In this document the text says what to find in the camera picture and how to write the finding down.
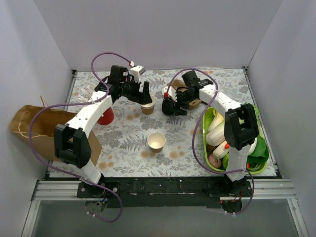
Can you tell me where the stack of black lids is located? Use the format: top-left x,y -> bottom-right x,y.
162,97 -> 176,116

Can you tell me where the brown paper coffee cup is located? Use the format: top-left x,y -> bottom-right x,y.
140,95 -> 156,115

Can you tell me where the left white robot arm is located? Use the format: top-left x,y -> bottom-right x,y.
54,65 -> 152,198

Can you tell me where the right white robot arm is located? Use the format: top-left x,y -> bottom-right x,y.
171,68 -> 259,196

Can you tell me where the brown cardboard cup carrier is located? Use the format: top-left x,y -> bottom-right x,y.
168,79 -> 201,106

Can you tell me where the green plastic basket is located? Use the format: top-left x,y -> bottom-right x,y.
202,107 -> 269,174

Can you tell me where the red plastic cup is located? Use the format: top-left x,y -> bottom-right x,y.
97,108 -> 115,125

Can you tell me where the yellow toy napa cabbage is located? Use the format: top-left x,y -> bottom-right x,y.
208,109 -> 224,132

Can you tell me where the green toy napa cabbage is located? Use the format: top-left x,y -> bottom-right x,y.
205,122 -> 225,147

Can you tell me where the small white toy cabbage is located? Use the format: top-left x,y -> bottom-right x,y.
212,140 -> 230,159

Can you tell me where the purple toy onion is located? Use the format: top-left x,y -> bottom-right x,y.
208,154 -> 222,169

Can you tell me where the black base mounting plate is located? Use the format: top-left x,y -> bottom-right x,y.
77,177 -> 252,208

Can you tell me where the brown paper bag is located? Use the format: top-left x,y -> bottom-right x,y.
9,96 -> 103,170

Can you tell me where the dark green toy leafy vegetable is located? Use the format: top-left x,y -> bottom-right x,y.
247,136 -> 269,164

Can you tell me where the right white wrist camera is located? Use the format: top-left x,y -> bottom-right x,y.
162,85 -> 177,102

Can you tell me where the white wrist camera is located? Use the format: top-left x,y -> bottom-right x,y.
162,85 -> 177,102
129,61 -> 146,82

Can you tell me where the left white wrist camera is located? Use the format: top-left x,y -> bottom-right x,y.
129,61 -> 146,82

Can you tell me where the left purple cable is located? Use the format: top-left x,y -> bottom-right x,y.
28,51 -> 134,223

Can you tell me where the aluminium frame rail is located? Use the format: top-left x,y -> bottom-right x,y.
22,177 -> 308,237

